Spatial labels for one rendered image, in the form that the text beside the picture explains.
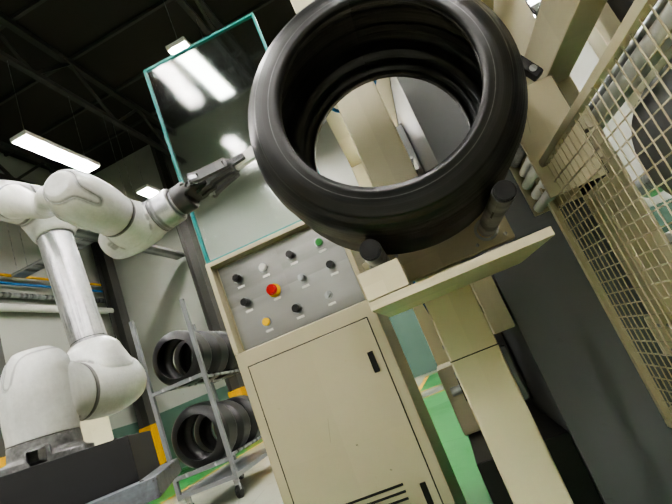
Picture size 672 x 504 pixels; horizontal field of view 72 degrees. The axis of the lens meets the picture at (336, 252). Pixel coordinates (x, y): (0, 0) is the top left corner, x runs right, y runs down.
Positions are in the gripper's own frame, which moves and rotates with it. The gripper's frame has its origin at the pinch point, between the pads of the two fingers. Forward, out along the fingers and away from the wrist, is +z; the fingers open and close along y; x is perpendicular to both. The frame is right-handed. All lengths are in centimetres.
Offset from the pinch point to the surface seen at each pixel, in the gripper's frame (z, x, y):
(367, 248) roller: 13.7, 36.7, -8.6
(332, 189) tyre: 14.0, 23.8, -12.7
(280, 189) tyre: 4.6, 16.3, -9.6
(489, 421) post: 16, 82, 28
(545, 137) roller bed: 66, 29, 21
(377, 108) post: 36.4, -6.3, 28.3
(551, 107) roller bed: 72, 24, 21
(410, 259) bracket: 21, 38, 26
